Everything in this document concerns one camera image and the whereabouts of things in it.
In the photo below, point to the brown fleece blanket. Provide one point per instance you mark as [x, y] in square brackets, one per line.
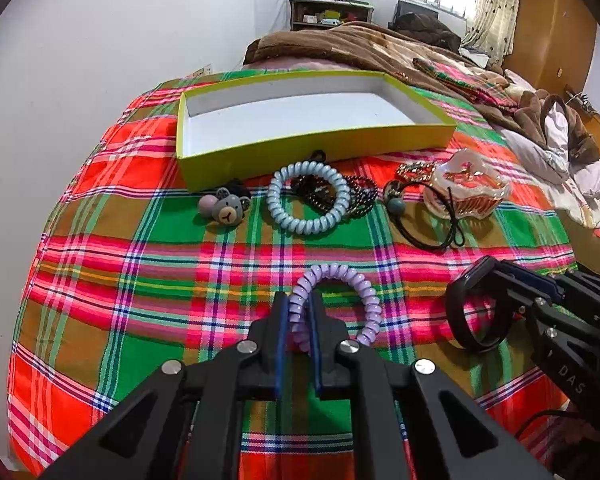
[367, 46]

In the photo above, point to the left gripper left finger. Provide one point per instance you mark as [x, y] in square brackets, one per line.
[185, 421]

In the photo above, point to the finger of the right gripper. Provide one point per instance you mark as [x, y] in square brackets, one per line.
[513, 287]

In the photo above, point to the translucent pink hair claw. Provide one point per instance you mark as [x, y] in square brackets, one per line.
[468, 183]

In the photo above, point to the colourful plaid blanket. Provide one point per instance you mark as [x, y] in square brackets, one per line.
[127, 276]

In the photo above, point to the yellow-green cardboard box tray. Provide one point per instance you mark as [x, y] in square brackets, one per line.
[250, 127]

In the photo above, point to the wooden shelf with clutter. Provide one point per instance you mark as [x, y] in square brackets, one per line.
[326, 14]

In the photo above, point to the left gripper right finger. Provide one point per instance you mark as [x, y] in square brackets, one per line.
[409, 421]

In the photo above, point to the white pink bedding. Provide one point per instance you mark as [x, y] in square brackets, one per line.
[557, 150]

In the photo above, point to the patterned curtain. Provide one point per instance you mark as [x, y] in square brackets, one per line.
[492, 28]

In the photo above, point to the gold rhinestone brooch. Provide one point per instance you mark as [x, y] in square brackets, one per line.
[418, 172]

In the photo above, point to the folded plaid cloth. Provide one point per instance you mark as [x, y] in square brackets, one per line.
[474, 88]

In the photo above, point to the dark jacket on chair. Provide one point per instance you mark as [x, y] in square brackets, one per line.
[423, 25]

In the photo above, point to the black fitness band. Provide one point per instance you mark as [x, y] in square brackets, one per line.
[475, 309]

